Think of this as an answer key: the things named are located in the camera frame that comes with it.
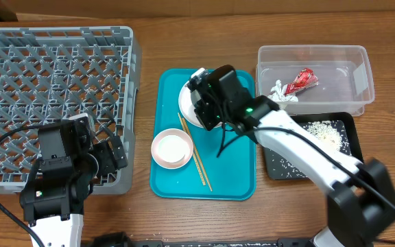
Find white tissue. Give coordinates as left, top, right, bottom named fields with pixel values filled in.
left=267, top=80, right=298, bottom=102

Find white rice grains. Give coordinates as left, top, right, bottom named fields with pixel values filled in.
left=265, top=120, right=352, bottom=180

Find grey plastic dish rack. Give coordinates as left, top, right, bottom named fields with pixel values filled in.
left=0, top=26, right=141, bottom=194

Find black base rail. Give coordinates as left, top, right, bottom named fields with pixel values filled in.
left=81, top=232, right=314, bottom=247

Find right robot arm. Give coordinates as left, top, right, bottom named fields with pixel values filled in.
left=185, top=64, right=395, bottom=246

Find left wooden chopstick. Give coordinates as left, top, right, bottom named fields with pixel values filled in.
left=177, top=113, right=206, bottom=186

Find clear plastic bin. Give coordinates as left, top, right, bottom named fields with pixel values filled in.
left=256, top=45, right=375, bottom=116

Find right wooden chopstick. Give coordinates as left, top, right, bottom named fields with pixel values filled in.
left=180, top=115, right=213, bottom=192

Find red snack wrapper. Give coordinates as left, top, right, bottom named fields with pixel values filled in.
left=284, top=68, right=319, bottom=95

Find black plastic tray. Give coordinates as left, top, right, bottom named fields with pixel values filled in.
left=263, top=112, right=363, bottom=180

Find pink small bowl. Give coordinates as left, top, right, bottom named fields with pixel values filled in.
left=151, top=128, right=192, bottom=169

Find white round plate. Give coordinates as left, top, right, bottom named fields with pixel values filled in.
left=178, top=68, right=208, bottom=128

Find wooden chopstick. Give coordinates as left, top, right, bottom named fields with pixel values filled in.
left=177, top=113, right=206, bottom=186
left=180, top=115, right=213, bottom=192

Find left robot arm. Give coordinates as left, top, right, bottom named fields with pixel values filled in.
left=20, top=113, right=128, bottom=246

